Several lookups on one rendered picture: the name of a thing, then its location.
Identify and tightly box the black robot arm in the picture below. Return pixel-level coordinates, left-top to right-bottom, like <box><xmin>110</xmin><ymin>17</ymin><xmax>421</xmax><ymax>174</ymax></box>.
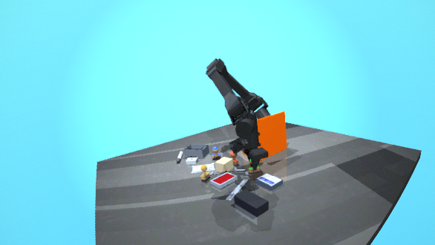
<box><xmin>205</xmin><ymin>59</ymin><xmax>271</xmax><ymax>154</ymax></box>

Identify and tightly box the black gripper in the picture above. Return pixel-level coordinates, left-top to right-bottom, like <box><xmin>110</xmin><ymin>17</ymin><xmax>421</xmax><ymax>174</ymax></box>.
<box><xmin>242</xmin><ymin>131</ymin><xmax>269</xmax><ymax>169</ymax></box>

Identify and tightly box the pale blue flat bar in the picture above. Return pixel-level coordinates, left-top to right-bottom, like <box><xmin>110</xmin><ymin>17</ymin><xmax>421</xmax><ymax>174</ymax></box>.
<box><xmin>226</xmin><ymin>179</ymin><xmax>248</xmax><ymax>200</ymax></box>

